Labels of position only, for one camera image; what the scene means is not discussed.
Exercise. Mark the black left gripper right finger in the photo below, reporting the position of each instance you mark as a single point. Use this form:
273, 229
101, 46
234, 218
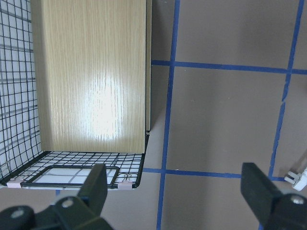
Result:
273, 209

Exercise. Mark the wire basket with wooden shelf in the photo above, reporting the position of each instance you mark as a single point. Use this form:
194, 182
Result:
75, 84

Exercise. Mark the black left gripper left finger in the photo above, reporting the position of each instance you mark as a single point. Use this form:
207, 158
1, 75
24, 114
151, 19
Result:
80, 212

